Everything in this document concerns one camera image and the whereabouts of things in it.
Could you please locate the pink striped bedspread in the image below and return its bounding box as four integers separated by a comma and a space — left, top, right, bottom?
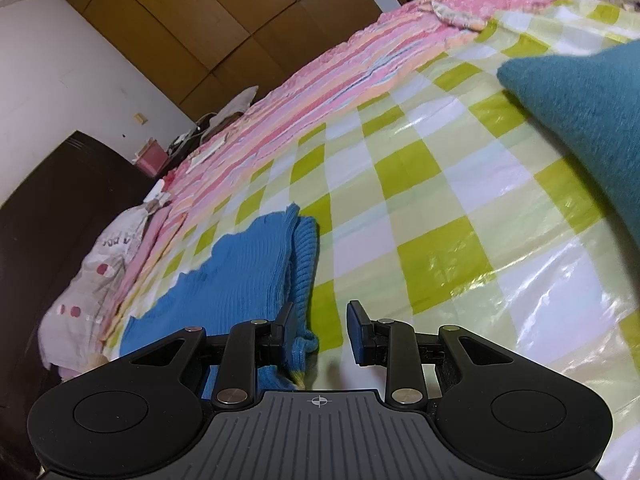
100, 0, 593, 346

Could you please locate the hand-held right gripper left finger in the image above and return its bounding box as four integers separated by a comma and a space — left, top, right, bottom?
127, 301, 296, 410

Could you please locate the green white checkered plastic sheet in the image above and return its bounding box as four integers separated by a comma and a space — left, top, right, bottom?
100, 0, 640, 480

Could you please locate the small floral cloth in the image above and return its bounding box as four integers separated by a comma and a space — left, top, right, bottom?
431, 0, 490, 31

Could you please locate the grey cloth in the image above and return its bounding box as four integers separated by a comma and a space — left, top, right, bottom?
214, 86, 260, 122

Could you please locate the brown wooden wardrobe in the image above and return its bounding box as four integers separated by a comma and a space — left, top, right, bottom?
55, 0, 483, 122

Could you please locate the pink plastic box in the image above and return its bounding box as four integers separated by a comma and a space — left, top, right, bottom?
137, 138, 169, 179

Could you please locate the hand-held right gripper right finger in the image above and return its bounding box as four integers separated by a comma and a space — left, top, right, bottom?
347, 299, 519, 410

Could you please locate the blue knitted sweater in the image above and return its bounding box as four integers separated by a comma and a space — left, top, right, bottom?
120, 203, 321, 402

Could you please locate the dark wooden headboard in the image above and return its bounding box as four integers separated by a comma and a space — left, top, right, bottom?
0, 130, 157, 461

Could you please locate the grey pillow with pink dots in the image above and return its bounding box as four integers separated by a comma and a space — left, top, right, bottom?
40, 199, 174, 382

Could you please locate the white paper strip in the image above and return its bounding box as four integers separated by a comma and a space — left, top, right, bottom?
189, 140, 224, 165

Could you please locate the teal knitted cloth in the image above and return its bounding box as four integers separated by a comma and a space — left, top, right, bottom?
496, 39, 640, 246

